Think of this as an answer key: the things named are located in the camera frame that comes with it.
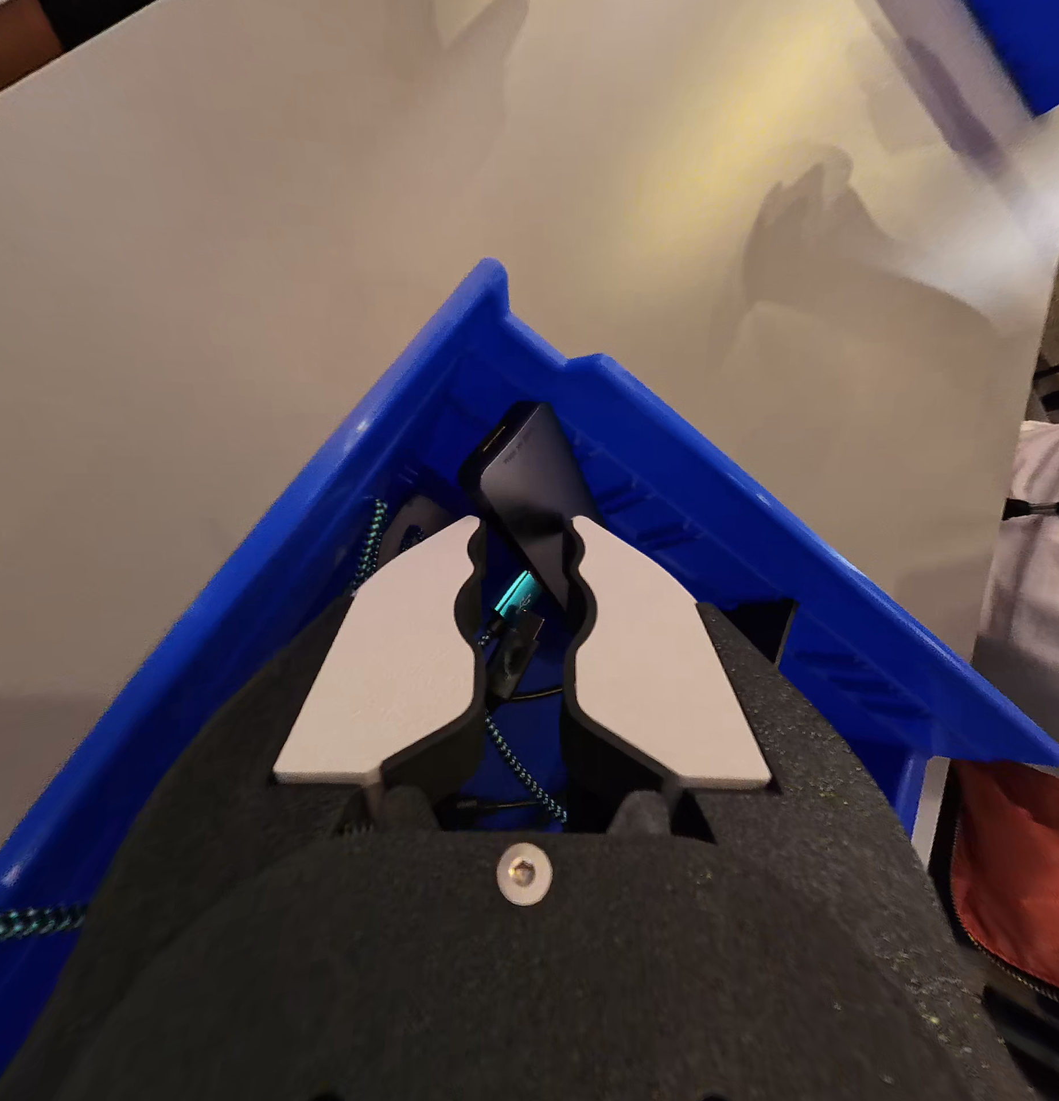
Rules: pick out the wide grey usb hub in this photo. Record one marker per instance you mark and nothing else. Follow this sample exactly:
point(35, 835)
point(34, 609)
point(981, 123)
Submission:
point(529, 482)

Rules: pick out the red black bag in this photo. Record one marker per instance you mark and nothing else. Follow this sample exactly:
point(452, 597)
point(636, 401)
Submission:
point(1020, 860)

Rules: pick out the blue bin with black divider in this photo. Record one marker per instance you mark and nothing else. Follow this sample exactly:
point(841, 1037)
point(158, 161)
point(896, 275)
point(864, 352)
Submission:
point(753, 533)

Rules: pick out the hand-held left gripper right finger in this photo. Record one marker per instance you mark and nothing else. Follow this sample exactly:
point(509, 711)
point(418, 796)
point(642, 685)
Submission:
point(667, 688)

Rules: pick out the person's pale shirt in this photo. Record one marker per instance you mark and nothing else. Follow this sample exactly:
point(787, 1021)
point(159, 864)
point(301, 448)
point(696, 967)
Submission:
point(1037, 602)

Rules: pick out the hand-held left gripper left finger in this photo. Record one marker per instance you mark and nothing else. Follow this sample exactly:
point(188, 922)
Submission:
point(383, 679)

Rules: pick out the black badge reel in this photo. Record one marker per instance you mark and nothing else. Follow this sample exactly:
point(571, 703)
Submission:
point(1037, 507)

